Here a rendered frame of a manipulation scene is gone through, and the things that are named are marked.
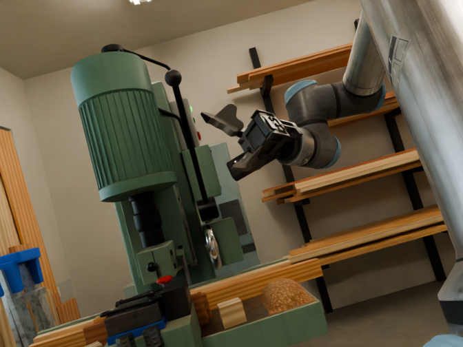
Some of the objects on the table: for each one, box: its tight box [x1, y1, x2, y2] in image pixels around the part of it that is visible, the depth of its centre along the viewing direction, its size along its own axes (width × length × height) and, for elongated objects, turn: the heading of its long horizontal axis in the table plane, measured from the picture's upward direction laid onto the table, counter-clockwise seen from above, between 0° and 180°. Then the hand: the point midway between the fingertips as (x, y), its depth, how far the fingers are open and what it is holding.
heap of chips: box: [259, 278, 316, 315], centre depth 73 cm, size 9×14×4 cm, turn 111°
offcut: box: [217, 297, 247, 329], centre depth 67 cm, size 4×3×4 cm
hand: (212, 141), depth 67 cm, fingers open, 14 cm apart
